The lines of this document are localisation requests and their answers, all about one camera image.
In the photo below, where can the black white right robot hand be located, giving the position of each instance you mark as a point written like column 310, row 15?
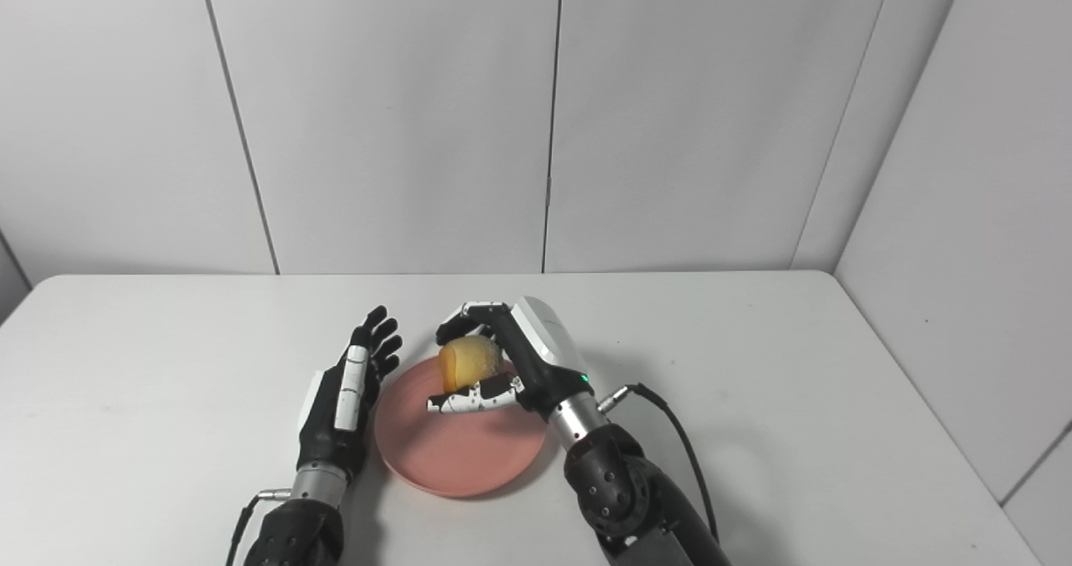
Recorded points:
column 544, row 357

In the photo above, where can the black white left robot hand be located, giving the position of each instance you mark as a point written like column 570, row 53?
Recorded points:
column 322, row 432

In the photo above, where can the yellow bread roll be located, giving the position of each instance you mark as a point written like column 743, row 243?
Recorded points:
column 471, row 362

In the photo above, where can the pink round plate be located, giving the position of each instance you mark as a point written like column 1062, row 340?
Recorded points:
column 461, row 449

